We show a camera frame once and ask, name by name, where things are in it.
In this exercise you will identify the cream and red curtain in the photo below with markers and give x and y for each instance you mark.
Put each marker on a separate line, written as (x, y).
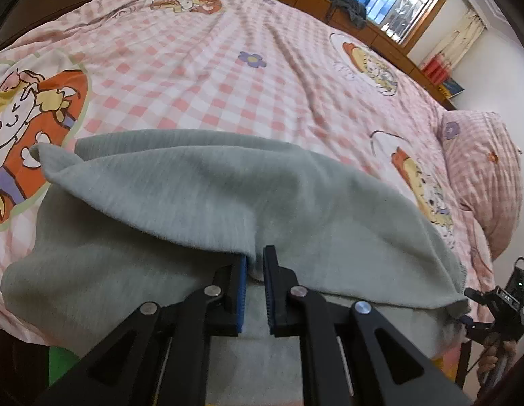
(447, 54)

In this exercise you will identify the grey knit pants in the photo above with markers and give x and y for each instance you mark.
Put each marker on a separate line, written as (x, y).
(149, 215)

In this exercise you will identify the person's right hand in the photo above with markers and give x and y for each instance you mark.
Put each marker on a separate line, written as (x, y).
(488, 359)

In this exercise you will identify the pink checkered cartoon duvet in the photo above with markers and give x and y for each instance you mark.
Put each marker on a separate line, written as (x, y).
(254, 67)

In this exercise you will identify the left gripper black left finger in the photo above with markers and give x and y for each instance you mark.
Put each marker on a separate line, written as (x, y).
(158, 355)

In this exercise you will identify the pink checkered pillow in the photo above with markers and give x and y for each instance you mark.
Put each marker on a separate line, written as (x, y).
(485, 174)

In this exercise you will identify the wooden low cabinet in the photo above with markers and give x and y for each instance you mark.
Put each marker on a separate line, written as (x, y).
(374, 38)

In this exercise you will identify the dark grey cloth on cabinet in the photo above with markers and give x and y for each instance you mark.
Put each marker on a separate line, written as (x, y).
(355, 10)

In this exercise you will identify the green and blue floor mat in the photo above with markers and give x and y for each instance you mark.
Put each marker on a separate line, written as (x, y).
(60, 361)

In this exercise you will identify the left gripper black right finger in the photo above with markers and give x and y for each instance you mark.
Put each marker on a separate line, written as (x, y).
(350, 355)

